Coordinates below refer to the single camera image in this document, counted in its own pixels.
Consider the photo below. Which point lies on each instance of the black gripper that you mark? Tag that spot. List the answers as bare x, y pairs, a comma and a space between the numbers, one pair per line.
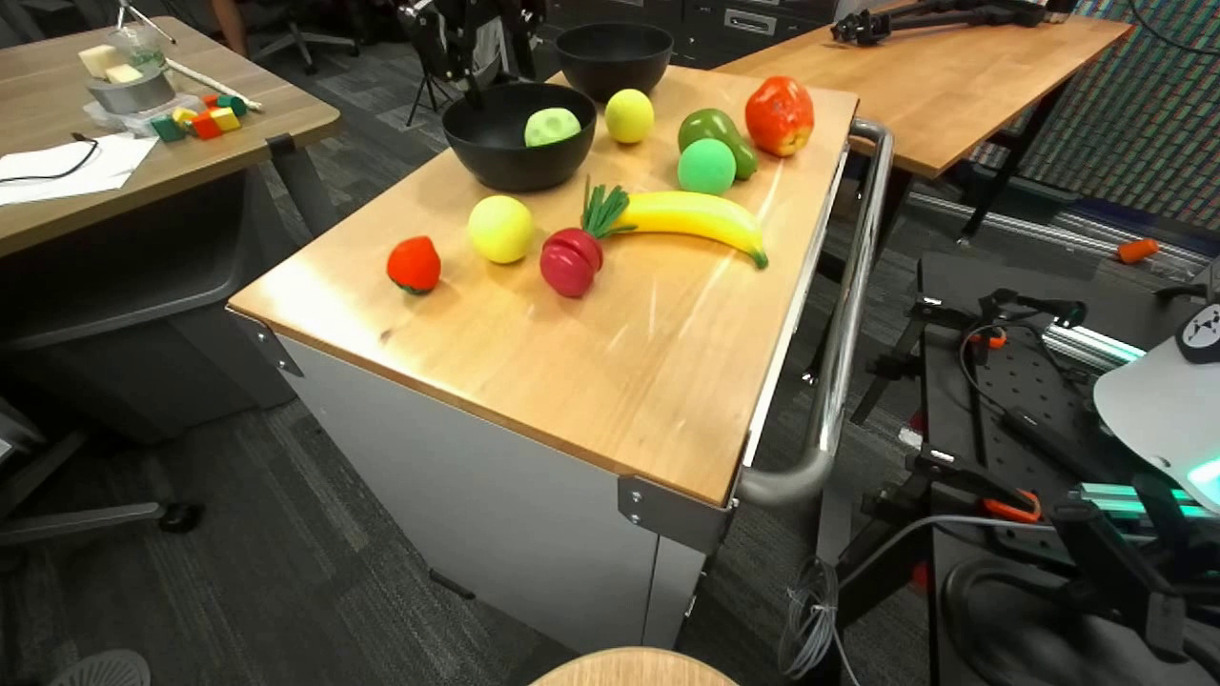
519, 43

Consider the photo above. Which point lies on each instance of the light green dimpled ball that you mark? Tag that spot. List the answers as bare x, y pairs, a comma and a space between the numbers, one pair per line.
552, 125

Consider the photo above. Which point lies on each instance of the yellow toy ball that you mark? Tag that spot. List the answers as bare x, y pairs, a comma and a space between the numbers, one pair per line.
500, 228
632, 115

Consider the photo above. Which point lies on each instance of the red toy strawberry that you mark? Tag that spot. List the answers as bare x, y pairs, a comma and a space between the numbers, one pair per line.
413, 264

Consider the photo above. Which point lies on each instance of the red toy bell pepper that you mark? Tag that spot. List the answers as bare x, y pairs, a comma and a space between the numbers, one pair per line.
779, 115

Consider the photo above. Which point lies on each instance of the red toy radish green leaves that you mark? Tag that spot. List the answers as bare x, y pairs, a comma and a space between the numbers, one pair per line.
570, 264

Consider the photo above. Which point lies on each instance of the yellow toy banana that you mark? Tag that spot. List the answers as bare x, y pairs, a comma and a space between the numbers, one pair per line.
692, 214

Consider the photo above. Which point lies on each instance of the wooden office desk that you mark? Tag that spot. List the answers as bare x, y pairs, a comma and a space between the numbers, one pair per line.
273, 109

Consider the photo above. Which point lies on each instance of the yellow toy block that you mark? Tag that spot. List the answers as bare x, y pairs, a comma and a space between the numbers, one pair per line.
225, 119

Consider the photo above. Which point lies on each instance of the white stick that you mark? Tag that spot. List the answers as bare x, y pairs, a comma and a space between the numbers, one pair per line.
214, 84

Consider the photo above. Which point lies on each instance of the red toy block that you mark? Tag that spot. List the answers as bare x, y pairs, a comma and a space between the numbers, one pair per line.
202, 125

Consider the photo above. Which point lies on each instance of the green toy block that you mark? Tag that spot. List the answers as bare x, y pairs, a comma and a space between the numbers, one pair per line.
164, 125

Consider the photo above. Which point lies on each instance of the clear plastic container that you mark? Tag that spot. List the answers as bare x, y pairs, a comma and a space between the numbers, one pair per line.
129, 71

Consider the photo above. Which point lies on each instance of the black tripod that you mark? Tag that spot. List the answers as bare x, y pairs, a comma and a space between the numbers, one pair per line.
927, 21

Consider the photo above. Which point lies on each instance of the long wooden desk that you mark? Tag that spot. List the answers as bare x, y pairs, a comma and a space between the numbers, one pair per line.
939, 77

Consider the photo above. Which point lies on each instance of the white cart cabinet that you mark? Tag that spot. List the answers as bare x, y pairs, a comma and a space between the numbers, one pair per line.
507, 509

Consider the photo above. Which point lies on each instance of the white paper sheet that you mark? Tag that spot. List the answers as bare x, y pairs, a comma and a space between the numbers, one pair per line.
64, 164

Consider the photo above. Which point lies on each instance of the black perforated breadboard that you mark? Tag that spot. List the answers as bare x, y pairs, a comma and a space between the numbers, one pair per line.
1016, 424

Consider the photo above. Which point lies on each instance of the round wooden stool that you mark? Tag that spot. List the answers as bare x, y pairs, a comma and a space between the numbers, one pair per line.
636, 668

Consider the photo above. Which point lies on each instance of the black office chair base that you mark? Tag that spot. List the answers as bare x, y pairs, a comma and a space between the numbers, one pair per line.
88, 515

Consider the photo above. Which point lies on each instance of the small orange tool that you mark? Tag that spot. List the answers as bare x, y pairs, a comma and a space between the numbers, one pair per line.
1136, 247

